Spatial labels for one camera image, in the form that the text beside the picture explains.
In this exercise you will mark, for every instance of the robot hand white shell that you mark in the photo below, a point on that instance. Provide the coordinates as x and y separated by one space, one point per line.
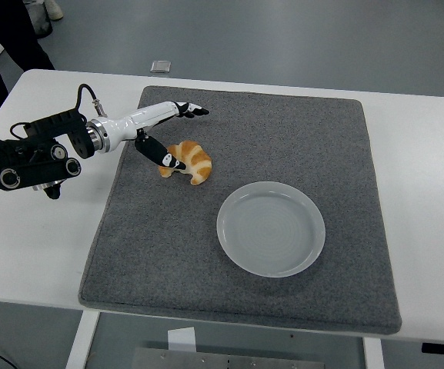
144 115

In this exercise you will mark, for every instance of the croissant bread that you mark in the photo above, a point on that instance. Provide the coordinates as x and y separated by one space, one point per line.
198 161

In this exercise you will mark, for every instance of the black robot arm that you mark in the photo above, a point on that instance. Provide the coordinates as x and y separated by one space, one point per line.
33 161

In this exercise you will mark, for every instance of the grey round plate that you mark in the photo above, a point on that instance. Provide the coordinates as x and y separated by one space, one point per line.
271 230

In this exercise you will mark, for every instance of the grey metal plate with screws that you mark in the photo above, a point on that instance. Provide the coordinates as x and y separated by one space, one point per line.
206 361

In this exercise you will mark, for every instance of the square silver floor socket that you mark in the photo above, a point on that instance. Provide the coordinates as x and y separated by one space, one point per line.
161 66

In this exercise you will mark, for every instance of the grey felt mat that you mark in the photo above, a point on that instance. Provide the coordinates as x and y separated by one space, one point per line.
244 127

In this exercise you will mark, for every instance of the dark mesh bin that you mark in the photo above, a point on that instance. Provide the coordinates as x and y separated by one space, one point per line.
44 25

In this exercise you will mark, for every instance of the white shoe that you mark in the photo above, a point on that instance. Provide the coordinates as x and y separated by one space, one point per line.
54 8

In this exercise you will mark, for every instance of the person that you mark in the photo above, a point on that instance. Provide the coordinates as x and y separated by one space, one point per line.
14 30

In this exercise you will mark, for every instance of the white table leg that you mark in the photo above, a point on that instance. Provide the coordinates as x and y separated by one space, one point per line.
372 353
83 338

